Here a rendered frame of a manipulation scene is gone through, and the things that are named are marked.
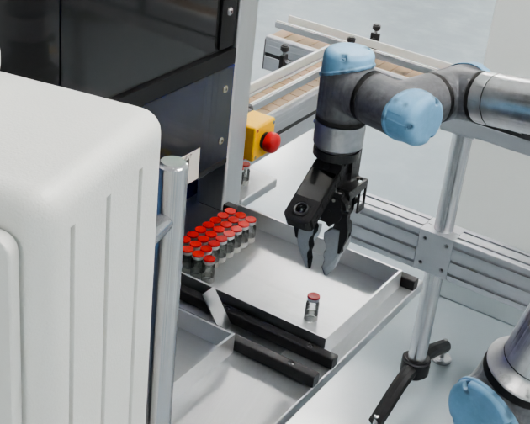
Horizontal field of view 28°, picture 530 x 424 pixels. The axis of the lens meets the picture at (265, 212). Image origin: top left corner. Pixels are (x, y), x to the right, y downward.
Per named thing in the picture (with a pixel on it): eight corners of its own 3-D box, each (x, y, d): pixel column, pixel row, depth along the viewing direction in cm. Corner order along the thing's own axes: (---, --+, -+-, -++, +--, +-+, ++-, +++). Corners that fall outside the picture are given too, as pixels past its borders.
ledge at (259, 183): (183, 186, 211) (183, 177, 210) (220, 164, 220) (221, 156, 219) (241, 209, 204) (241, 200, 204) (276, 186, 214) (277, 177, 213)
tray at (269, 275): (149, 277, 177) (151, 259, 175) (237, 219, 197) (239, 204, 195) (322, 357, 162) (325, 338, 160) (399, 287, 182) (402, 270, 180)
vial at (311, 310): (301, 319, 170) (304, 297, 168) (308, 313, 172) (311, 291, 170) (312, 325, 169) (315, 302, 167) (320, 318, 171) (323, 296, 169)
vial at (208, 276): (198, 281, 177) (199, 258, 175) (205, 276, 179) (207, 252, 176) (209, 286, 176) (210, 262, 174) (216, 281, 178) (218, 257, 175)
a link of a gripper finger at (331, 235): (356, 267, 168) (357, 214, 164) (338, 283, 163) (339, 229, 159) (339, 262, 169) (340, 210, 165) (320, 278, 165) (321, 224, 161)
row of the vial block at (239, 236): (187, 276, 178) (188, 253, 176) (246, 236, 191) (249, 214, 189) (198, 281, 177) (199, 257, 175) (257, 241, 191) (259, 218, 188)
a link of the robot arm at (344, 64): (353, 63, 145) (310, 44, 150) (344, 136, 150) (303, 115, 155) (392, 53, 149) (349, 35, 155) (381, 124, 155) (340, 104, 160)
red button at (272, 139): (254, 151, 201) (256, 132, 199) (265, 145, 204) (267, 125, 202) (271, 157, 200) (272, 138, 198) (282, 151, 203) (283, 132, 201)
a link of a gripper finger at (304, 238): (324, 257, 171) (336, 209, 166) (305, 271, 166) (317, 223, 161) (308, 248, 172) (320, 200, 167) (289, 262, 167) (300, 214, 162)
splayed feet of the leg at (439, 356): (353, 437, 280) (361, 395, 273) (432, 350, 318) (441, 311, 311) (380, 450, 276) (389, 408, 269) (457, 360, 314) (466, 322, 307)
